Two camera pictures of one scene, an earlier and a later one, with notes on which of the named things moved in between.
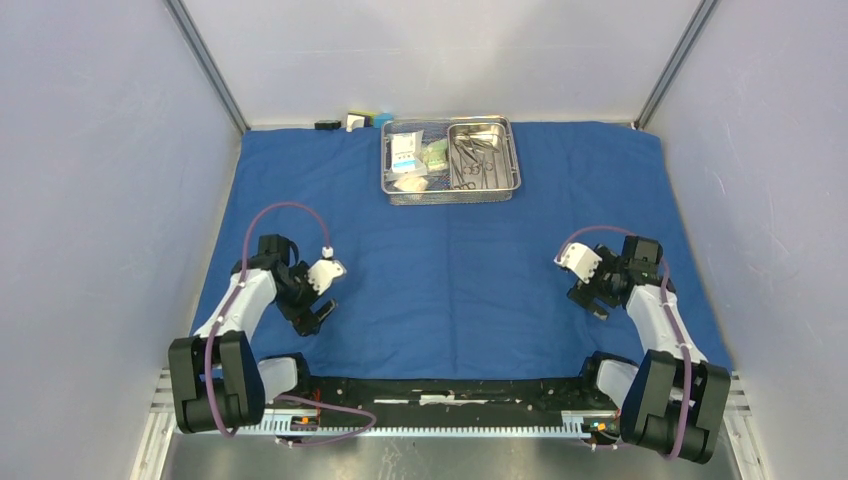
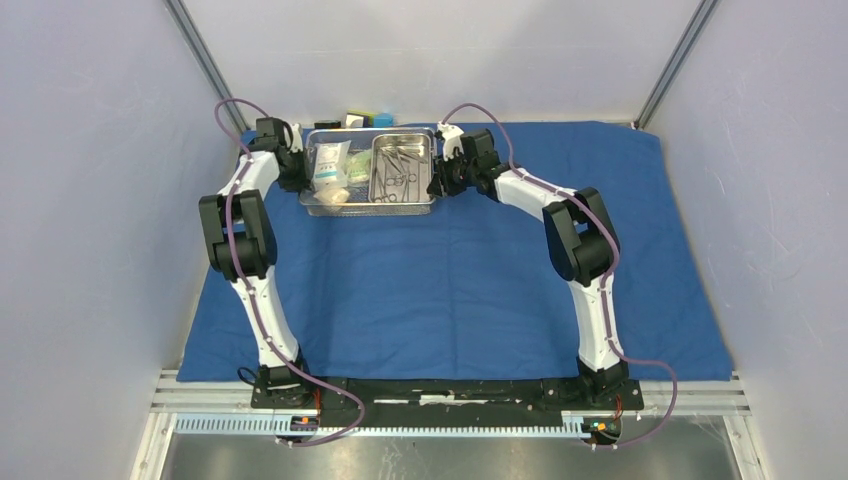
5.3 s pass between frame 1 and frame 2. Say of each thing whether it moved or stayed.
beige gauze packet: moved
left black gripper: moved
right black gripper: moved
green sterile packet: moved
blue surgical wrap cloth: stayed
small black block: stayed
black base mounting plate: stayed
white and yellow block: stayed
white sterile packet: moved
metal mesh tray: moved
